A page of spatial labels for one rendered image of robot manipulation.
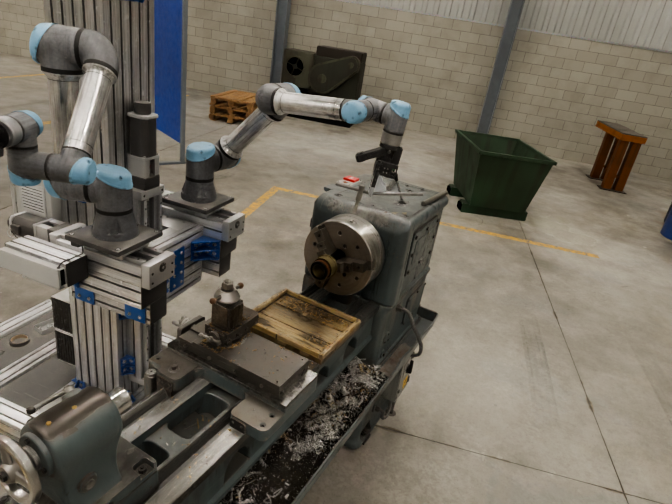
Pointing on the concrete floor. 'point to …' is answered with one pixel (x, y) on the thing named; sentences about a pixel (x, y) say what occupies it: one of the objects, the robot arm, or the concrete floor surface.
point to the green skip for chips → (496, 174)
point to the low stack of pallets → (232, 105)
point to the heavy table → (616, 155)
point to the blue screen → (171, 70)
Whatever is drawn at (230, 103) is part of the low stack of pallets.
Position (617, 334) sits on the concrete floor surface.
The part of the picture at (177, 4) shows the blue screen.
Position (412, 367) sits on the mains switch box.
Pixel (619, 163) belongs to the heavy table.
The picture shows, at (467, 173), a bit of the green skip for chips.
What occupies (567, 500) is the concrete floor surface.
